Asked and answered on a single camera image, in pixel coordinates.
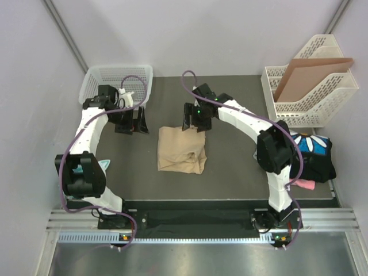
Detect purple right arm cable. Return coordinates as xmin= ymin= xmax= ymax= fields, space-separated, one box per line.
xmin=180 ymin=70 xmax=304 ymax=250

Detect white perforated plastic basket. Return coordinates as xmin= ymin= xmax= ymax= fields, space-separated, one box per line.
xmin=79 ymin=64 xmax=153 ymax=107

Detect black daisy print t shirt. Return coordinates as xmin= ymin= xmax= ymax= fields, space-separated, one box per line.
xmin=290 ymin=131 xmax=336 ymax=183

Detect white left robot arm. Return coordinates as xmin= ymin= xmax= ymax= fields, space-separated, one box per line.
xmin=55 ymin=85 xmax=148 ymax=228

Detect beige t shirt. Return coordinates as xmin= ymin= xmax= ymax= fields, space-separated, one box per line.
xmin=157 ymin=126 xmax=207 ymax=175

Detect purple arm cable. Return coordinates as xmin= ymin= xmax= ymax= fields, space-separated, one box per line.
xmin=58 ymin=74 xmax=149 ymax=250
xmin=180 ymin=70 xmax=304 ymax=250

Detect cream plastic file organizer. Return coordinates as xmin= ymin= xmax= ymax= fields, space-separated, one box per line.
xmin=260 ymin=34 xmax=359 ymax=128

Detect brown cardboard folder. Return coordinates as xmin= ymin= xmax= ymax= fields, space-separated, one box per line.
xmin=274 ymin=57 xmax=354 ymax=103

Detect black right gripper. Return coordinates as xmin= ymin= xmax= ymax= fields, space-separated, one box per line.
xmin=182 ymin=103 xmax=211 ymax=133

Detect pink folded t shirt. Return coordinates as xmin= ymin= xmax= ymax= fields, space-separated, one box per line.
xmin=290 ymin=179 xmax=316 ymax=190

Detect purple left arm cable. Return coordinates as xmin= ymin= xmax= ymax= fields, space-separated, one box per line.
xmin=58 ymin=74 xmax=149 ymax=250

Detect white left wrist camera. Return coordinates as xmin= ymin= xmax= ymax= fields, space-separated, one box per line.
xmin=117 ymin=88 xmax=135 ymax=108

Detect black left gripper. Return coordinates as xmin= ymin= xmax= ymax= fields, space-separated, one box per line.
xmin=108 ymin=106 xmax=149 ymax=135

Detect grey slotted cable duct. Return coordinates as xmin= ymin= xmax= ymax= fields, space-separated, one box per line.
xmin=57 ymin=232 xmax=288 ymax=245

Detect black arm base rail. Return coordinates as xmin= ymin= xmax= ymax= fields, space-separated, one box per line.
xmin=97 ymin=198 xmax=302 ymax=232

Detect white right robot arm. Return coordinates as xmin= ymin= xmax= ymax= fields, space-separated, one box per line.
xmin=182 ymin=83 xmax=296 ymax=228

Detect teal cat ear headphones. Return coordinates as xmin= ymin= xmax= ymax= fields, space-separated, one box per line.
xmin=72 ymin=159 xmax=111 ymax=175

